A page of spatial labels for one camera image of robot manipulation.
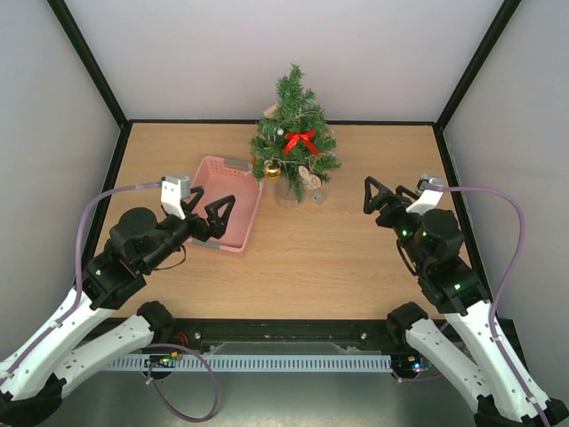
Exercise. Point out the small green christmas tree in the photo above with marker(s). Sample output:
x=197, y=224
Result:
x=299, y=111

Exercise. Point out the wooden tree stump base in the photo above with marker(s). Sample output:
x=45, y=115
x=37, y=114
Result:
x=287, y=193

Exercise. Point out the beige fabric bow ornament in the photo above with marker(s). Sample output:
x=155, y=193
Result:
x=271, y=112

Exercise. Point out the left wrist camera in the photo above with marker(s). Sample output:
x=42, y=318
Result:
x=175, y=188

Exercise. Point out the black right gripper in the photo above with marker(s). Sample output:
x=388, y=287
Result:
x=390, y=209

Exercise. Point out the gold bell with red ribbon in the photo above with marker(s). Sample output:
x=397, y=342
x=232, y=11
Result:
x=272, y=170

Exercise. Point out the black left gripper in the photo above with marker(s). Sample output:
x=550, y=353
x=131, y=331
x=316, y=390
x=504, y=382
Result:
x=217, y=228

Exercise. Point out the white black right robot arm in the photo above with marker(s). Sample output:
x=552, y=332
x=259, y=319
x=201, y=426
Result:
x=490, y=376

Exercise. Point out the wooden heart ornament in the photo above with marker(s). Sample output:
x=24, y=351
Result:
x=309, y=180

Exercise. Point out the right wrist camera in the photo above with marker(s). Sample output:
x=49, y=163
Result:
x=430, y=191

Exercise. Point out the black enclosure frame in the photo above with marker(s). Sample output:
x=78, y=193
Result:
x=35, y=379

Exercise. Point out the red ribbon bow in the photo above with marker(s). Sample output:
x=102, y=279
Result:
x=293, y=139

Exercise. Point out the light blue slotted cable duct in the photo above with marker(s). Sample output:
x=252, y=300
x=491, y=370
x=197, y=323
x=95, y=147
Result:
x=257, y=364

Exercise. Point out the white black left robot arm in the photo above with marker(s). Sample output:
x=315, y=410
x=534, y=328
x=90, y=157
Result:
x=56, y=358

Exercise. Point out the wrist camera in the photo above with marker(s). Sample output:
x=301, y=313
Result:
x=430, y=191
x=175, y=188

